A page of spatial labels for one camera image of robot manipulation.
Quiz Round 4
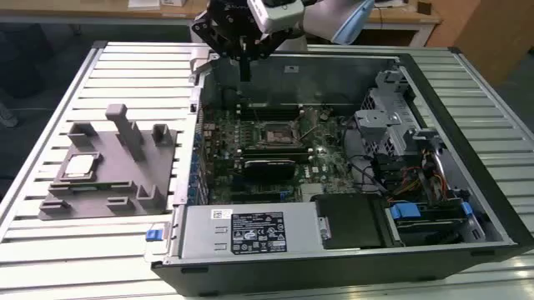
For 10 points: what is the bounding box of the hard disk in blue carrier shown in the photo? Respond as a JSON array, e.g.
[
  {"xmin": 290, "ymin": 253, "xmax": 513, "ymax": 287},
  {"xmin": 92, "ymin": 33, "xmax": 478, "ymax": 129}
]
[{"xmin": 387, "ymin": 202, "xmax": 471, "ymax": 246}]

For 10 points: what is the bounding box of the silver CPU chip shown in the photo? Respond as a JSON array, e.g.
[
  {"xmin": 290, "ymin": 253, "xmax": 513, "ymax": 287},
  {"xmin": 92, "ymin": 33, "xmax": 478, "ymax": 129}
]
[{"xmin": 62, "ymin": 155, "xmax": 99, "ymax": 178}]

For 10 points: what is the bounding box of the green motherboard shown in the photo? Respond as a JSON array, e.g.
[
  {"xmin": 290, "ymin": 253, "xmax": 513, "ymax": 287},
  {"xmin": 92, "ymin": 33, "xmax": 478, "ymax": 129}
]
[{"xmin": 199, "ymin": 104, "xmax": 371, "ymax": 204}]

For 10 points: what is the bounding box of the black graphics card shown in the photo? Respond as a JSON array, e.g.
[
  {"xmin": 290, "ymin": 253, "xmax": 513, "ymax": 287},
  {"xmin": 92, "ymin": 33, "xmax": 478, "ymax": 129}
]
[{"xmin": 242, "ymin": 157, "xmax": 299, "ymax": 189}]

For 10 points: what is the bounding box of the small silver heatsink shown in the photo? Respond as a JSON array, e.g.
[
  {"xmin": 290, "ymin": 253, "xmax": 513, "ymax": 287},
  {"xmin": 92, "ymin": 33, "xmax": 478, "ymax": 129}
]
[{"xmin": 299, "ymin": 183, "xmax": 326, "ymax": 201}]

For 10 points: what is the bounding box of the black PC case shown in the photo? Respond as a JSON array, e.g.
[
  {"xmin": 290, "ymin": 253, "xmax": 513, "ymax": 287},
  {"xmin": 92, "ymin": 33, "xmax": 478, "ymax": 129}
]
[{"xmin": 143, "ymin": 46, "xmax": 534, "ymax": 298}]

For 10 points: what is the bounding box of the coloured power wire bundle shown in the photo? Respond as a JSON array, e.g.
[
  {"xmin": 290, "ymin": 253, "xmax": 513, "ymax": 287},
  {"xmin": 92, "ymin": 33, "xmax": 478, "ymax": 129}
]
[{"xmin": 386, "ymin": 149, "xmax": 454, "ymax": 203}]

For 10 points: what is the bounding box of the silver drive cage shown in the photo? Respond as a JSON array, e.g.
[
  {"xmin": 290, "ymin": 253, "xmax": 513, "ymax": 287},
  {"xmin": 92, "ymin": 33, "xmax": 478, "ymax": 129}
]
[{"xmin": 353, "ymin": 70, "xmax": 423, "ymax": 157}]

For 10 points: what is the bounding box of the black expansion slot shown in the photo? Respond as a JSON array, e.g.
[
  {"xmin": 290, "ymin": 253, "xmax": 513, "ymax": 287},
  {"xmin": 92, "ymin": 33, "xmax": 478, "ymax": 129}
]
[{"xmin": 231, "ymin": 191, "xmax": 293, "ymax": 203}]

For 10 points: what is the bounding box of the metal socket cover frame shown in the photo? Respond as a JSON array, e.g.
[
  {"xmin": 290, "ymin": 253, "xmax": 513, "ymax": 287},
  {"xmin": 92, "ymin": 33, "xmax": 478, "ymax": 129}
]
[{"xmin": 295, "ymin": 106, "xmax": 326, "ymax": 140}]

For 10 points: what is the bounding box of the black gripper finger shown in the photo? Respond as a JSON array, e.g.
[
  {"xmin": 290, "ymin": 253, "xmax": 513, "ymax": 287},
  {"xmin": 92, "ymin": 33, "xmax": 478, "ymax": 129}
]
[
  {"xmin": 192, "ymin": 14, "xmax": 247, "ymax": 83},
  {"xmin": 246, "ymin": 29, "xmax": 290, "ymax": 83}
]

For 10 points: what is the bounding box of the grey metal leg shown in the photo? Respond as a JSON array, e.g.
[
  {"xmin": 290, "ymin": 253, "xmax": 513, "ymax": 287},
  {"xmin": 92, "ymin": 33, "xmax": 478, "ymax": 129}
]
[{"xmin": 0, "ymin": 102, "xmax": 20, "ymax": 128}]

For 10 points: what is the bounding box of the green RAM stick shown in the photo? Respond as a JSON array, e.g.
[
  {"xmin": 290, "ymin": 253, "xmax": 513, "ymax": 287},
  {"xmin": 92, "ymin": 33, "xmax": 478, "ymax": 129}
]
[{"xmin": 68, "ymin": 183, "xmax": 116, "ymax": 191}]

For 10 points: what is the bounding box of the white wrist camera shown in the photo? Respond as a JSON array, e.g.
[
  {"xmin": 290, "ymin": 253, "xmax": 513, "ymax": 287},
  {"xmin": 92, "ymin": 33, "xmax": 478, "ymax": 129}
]
[{"xmin": 247, "ymin": 0, "xmax": 306, "ymax": 34}]

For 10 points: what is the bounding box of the CPU socket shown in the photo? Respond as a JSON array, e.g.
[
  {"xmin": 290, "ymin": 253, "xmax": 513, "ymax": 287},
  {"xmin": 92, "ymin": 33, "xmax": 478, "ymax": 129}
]
[{"xmin": 258, "ymin": 121, "xmax": 301, "ymax": 148}]

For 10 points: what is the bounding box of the black rating label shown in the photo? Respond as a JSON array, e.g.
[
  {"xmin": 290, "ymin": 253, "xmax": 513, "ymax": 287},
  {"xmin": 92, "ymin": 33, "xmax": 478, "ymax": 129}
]
[{"xmin": 230, "ymin": 211, "xmax": 289, "ymax": 254}]

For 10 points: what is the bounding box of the silver power supply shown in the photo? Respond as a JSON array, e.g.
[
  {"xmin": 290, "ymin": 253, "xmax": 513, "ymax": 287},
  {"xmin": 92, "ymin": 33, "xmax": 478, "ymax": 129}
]
[{"xmin": 178, "ymin": 201, "xmax": 326, "ymax": 261}]

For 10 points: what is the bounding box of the grey parts rack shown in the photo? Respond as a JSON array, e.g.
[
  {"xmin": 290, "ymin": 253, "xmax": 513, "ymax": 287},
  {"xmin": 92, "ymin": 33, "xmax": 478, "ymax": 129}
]
[{"xmin": 36, "ymin": 103, "xmax": 186, "ymax": 221}]

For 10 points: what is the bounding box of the brown wooden cabinet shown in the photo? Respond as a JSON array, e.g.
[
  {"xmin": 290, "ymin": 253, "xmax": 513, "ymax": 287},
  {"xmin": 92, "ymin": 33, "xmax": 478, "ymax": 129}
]
[{"xmin": 425, "ymin": 0, "xmax": 534, "ymax": 87}]

